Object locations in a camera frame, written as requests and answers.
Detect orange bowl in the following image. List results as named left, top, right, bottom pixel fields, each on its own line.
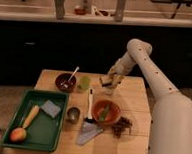
left=92, top=99, right=121, bottom=126

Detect dark red bowl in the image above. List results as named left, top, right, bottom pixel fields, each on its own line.
left=55, top=73, right=76, bottom=93

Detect orange fruit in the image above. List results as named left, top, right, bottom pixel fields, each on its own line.
left=9, top=128, right=27, bottom=143

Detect green vegetable piece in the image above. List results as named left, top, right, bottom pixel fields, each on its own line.
left=98, top=105, right=109, bottom=122

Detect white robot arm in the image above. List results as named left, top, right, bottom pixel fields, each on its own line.
left=107, top=38, right=192, bottom=154

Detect grey cloth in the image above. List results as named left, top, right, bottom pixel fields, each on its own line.
left=76, top=121, right=103, bottom=146

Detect green cup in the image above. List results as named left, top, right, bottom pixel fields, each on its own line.
left=78, top=76, right=90, bottom=91

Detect grey sponge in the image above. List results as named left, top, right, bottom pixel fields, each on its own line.
left=41, top=100, right=61, bottom=118

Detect small metal cup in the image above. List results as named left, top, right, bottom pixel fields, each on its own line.
left=67, top=107, right=81, bottom=124

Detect green plastic tray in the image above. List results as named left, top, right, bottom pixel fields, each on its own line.
left=1, top=90, right=69, bottom=152

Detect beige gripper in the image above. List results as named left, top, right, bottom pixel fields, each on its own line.
left=106, top=59, right=125, bottom=89

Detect wooden handled brush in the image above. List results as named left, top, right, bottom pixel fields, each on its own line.
left=22, top=105, right=40, bottom=129

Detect white spoon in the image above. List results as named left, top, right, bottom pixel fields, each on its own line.
left=61, top=66, right=79, bottom=88

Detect brown toy pieces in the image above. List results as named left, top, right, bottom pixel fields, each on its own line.
left=112, top=117, right=132, bottom=138

